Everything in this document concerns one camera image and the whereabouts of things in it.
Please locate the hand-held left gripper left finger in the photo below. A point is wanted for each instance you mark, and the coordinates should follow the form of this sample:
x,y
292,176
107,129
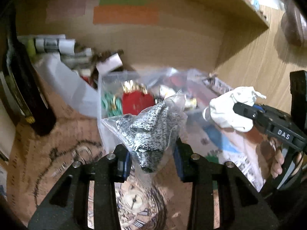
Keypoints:
x,y
122,165

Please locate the large clear plastic bag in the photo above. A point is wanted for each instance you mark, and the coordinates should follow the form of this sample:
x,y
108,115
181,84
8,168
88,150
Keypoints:
x,y
148,79

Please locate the dark glass bottle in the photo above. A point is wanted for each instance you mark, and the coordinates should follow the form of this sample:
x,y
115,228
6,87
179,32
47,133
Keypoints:
x,y
26,86

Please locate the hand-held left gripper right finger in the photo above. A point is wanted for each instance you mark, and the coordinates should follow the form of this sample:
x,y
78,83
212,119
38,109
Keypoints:
x,y
179,163

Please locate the small clear plastic bag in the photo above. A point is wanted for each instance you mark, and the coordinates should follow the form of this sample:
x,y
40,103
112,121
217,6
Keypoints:
x,y
176,105

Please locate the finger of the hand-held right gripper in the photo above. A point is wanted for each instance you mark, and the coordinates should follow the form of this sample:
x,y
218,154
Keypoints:
x,y
245,112

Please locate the white sock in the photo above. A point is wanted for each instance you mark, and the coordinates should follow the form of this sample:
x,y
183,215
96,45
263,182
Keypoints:
x,y
227,115

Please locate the grey knitted sock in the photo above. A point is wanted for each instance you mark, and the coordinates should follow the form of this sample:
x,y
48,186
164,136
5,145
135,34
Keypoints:
x,y
148,127

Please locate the person's right hand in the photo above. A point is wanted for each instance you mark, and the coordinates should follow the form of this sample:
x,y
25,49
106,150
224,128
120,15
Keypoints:
x,y
277,164

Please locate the red ornament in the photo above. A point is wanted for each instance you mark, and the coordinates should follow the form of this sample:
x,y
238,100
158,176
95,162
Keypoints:
x,y
136,101

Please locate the brown round object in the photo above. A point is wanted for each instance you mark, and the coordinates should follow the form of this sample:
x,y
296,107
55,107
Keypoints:
x,y
293,24

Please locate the white paper tag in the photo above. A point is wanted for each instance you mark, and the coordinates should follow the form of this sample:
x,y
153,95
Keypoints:
x,y
109,63

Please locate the white paper roll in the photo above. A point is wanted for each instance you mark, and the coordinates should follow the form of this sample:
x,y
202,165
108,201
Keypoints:
x,y
55,44

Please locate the printed plastic packet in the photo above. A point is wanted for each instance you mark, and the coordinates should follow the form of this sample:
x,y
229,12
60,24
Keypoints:
x,y
227,148

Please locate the green ornament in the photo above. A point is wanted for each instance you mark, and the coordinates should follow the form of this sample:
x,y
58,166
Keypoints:
x,y
110,104

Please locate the cardboard box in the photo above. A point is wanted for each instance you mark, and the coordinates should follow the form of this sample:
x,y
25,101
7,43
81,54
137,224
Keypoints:
x,y
168,36

